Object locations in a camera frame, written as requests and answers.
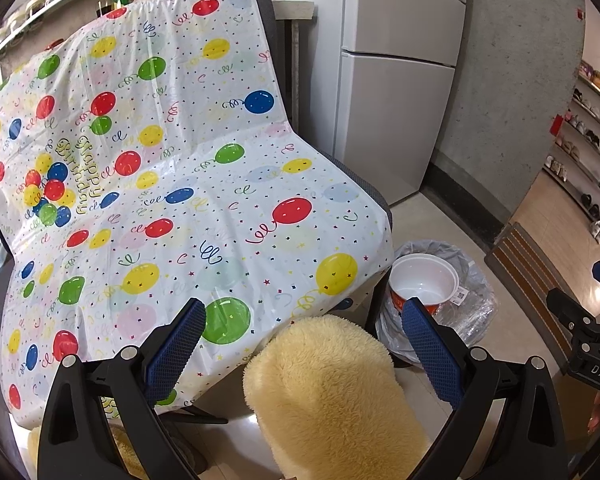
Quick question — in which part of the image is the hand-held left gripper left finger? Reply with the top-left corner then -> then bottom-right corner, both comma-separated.
37,297 -> 208,480

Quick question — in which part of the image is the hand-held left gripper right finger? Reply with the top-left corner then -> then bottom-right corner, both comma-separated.
400,296 -> 568,480

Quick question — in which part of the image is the trash bin with plastic liner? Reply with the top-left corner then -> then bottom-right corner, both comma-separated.
375,240 -> 497,366

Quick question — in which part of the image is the orange instant noodle bowl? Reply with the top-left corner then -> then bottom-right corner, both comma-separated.
387,253 -> 462,318

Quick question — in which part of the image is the striped door mat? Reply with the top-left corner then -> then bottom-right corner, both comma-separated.
485,222 -> 596,361

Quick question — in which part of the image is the shoe rack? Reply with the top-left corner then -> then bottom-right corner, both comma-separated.
542,60 -> 600,246

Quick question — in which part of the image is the balloon printed plastic cover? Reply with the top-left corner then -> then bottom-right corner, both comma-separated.
0,0 -> 393,431

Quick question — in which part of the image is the grey refrigerator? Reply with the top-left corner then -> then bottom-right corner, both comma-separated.
332,0 -> 471,196

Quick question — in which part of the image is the grey office chair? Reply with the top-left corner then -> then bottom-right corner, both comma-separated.
0,0 -> 393,476

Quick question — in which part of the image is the row of glass jars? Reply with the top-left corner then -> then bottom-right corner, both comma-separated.
0,0 -> 81,46

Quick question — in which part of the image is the wall shelf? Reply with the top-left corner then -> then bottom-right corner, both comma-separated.
0,0 -> 166,66

